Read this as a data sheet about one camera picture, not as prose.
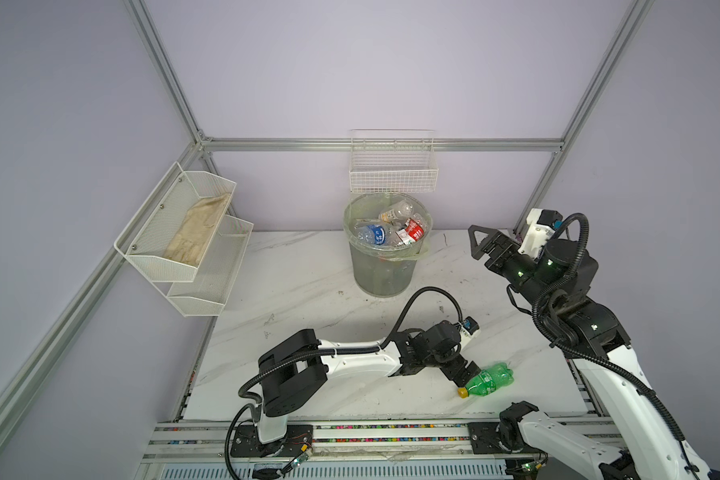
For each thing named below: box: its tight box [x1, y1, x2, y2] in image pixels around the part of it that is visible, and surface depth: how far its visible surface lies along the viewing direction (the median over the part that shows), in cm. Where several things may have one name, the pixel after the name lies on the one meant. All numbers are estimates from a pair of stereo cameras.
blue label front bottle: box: [355, 223, 400, 247], surface depth 85 cm
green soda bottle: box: [458, 362, 515, 399], surface depth 80 cm
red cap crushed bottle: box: [395, 216, 427, 246], surface depth 82 cm
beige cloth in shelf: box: [164, 193, 231, 266], surface depth 80 cm
